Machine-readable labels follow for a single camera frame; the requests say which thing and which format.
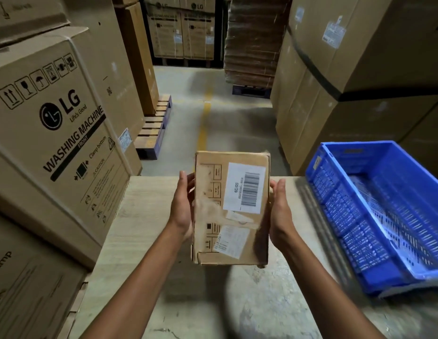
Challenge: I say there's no person's right hand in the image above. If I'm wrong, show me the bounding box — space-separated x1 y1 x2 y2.
269 178 301 253

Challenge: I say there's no person's left hand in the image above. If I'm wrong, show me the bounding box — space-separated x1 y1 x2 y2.
168 171 196 241

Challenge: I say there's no small labelled cardboard box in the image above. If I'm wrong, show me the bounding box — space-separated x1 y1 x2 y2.
191 150 272 269

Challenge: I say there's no person's left forearm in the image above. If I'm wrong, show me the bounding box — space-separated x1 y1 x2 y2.
79 222 192 339

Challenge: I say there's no person's right forearm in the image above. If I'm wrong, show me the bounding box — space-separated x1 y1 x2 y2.
281 235 386 339

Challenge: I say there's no wooden pallet with blue edge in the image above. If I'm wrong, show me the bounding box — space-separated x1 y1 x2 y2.
134 94 173 161

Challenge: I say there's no huge plain cardboard carton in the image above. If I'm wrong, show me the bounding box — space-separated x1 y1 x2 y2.
270 30 438 177

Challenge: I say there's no blue plastic crate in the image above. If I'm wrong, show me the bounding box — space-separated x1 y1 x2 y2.
305 141 438 298

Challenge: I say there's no large printed appliance carton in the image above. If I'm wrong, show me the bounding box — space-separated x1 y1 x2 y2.
0 26 133 269

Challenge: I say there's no tall narrow cardboard carton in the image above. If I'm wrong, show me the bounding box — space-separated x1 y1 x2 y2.
114 1 160 116

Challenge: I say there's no large cardboard carton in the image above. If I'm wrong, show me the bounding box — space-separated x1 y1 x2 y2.
0 0 71 50
0 211 88 339
62 0 146 176

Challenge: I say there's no printed cardboard carton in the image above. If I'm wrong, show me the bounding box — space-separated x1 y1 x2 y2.
146 6 185 60
179 0 216 14
143 0 181 10
181 11 216 61

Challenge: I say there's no stack of flattened cardboard sheets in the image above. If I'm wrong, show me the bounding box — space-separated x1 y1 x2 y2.
223 0 293 89

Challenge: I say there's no huge carton with white label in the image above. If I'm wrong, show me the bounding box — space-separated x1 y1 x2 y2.
287 0 438 101

